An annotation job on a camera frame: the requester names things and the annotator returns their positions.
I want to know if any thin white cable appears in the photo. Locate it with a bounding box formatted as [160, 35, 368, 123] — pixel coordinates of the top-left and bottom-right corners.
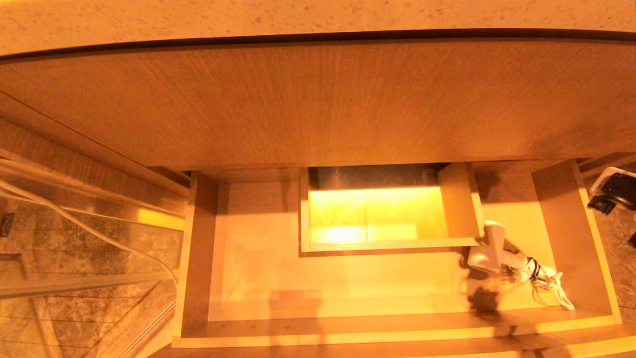
[0, 177, 179, 286]

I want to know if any wooden vanity cabinet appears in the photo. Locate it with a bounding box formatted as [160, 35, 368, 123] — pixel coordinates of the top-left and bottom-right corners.
[0, 31, 636, 198]

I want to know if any wooden drawer pipe cutout box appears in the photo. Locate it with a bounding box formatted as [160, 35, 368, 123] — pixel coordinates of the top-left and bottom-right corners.
[298, 162, 485, 257]

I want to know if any speckled stone countertop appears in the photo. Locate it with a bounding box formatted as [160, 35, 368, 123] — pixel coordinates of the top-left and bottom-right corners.
[0, 0, 636, 59]

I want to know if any glass shower partition metal frame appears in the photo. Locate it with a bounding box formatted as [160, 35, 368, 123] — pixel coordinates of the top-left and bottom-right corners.
[0, 158, 188, 358]

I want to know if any wooden vanity drawer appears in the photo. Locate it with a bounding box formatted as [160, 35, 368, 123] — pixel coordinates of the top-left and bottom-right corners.
[144, 158, 636, 358]

